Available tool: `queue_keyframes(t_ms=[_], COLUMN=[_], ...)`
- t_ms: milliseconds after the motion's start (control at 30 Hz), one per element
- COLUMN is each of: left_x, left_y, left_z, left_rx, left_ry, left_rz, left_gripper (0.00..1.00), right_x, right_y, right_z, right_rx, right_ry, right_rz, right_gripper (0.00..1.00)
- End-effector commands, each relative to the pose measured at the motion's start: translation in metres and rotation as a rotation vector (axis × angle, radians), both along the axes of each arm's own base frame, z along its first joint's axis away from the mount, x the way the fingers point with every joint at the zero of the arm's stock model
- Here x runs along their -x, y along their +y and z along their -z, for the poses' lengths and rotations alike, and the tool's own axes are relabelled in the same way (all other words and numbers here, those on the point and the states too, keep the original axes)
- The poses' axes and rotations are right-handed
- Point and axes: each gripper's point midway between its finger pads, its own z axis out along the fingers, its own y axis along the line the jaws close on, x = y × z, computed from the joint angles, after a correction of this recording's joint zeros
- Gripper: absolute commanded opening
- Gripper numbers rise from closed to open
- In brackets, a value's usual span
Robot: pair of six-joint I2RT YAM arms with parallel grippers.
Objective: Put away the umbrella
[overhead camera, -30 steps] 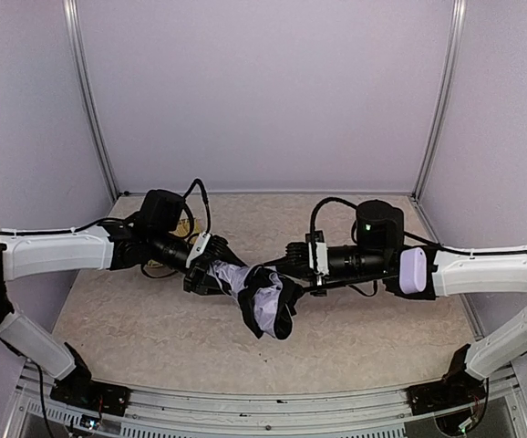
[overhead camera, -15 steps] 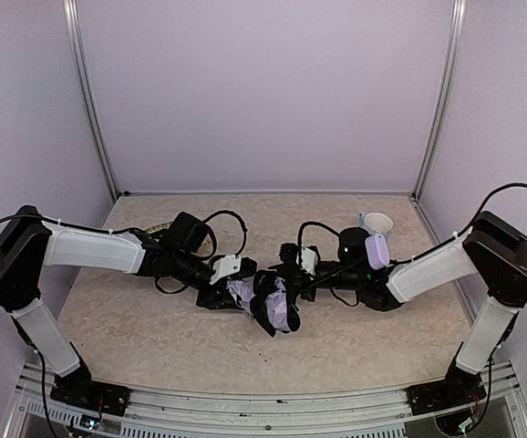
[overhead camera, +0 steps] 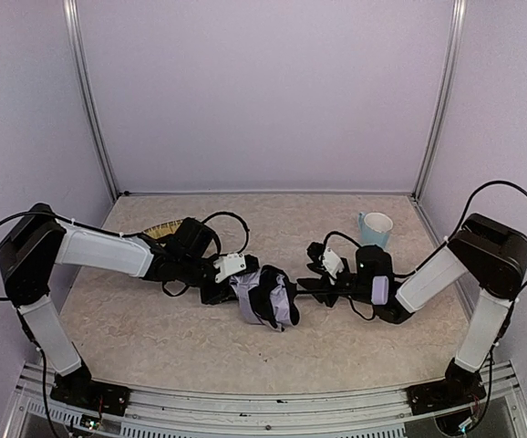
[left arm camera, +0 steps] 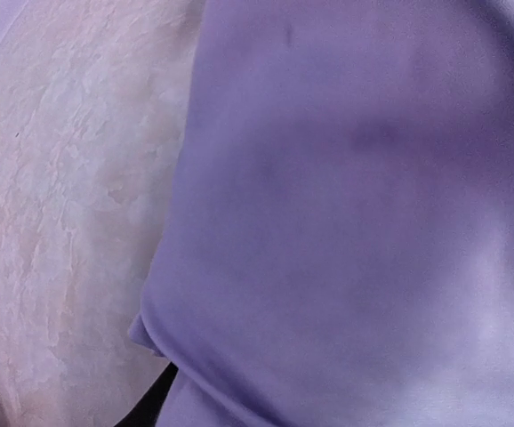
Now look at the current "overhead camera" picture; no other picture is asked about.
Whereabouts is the woven bamboo tray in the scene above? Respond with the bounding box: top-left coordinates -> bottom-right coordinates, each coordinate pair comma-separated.
143,219 -> 183,240

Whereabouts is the lilac folding umbrella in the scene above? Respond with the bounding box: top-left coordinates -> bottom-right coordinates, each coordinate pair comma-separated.
228,265 -> 391,331

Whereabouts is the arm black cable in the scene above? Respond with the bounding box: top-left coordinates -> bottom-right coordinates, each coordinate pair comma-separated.
463,181 -> 527,293
203,210 -> 252,256

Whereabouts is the left aluminium frame post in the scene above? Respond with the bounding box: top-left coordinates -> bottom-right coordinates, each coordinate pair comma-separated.
63,0 -> 120,203

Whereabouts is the aluminium frame post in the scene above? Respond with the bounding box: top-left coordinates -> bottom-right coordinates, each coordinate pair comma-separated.
63,0 -> 120,203
409,0 -> 468,202

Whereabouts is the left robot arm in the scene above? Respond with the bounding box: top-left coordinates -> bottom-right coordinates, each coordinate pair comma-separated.
0,268 -> 253,411

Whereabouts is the right aluminium frame post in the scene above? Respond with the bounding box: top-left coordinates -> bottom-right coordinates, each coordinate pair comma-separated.
409,0 -> 468,202

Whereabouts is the front aluminium rail base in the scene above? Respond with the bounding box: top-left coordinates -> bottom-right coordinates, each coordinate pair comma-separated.
3,360 -> 527,438

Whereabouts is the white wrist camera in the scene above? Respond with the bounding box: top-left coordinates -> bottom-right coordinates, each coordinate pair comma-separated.
213,253 -> 259,283
306,242 -> 345,278

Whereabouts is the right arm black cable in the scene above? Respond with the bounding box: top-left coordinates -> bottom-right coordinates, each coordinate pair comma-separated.
463,181 -> 527,293

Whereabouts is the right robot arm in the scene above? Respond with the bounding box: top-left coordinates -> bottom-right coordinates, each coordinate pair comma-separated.
311,214 -> 527,415

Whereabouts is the light blue ceramic mug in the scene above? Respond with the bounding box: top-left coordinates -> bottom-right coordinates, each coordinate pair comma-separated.
357,212 -> 394,249

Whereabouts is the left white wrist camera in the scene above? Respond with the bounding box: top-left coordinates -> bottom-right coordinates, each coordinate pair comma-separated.
213,253 -> 259,283

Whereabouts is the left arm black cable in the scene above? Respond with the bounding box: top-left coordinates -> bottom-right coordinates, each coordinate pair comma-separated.
203,210 -> 252,256

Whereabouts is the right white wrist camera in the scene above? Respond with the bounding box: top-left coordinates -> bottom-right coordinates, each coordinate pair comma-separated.
306,242 -> 345,278

